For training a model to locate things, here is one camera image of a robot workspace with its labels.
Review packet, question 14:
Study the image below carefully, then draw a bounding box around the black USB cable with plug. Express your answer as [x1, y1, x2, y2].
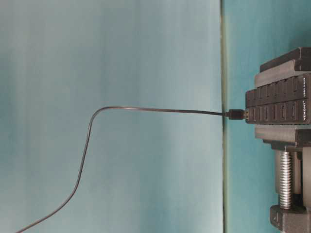
[14, 105, 249, 233]

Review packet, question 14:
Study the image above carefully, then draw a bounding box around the black multi-port USB hub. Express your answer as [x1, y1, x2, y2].
[245, 73, 311, 125]

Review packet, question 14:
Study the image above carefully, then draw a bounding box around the dark grey bench vise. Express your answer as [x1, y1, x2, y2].
[254, 47, 311, 233]

